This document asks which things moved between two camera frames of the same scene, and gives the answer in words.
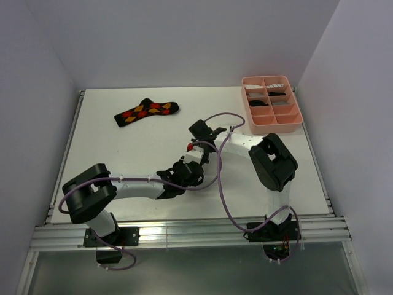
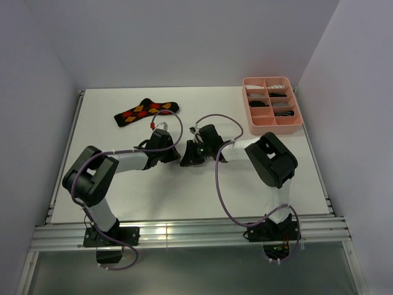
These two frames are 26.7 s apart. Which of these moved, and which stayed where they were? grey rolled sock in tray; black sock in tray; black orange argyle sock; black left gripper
Moved: black left gripper
Stayed: grey rolled sock in tray; black sock in tray; black orange argyle sock
